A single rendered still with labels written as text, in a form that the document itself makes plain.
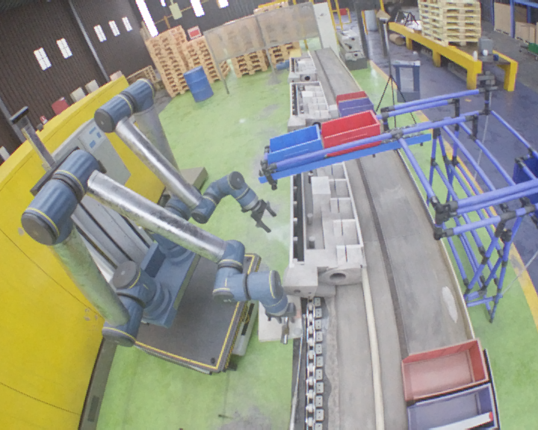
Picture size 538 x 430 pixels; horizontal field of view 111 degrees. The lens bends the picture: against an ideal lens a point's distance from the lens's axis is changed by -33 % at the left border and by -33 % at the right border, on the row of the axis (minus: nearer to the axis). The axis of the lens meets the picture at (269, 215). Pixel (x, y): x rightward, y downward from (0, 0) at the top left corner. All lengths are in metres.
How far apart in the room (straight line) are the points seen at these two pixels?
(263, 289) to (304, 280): 0.32
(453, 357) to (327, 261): 0.77
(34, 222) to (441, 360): 1.62
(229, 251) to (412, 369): 0.95
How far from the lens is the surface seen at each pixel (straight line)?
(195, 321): 2.16
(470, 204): 1.05
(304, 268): 1.29
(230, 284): 1.06
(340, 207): 1.57
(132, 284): 1.63
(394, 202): 1.85
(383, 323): 1.38
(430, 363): 1.35
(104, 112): 1.43
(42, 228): 0.94
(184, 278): 1.91
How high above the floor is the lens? 2.04
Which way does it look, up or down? 42 degrees down
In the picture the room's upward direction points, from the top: 22 degrees counter-clockwise
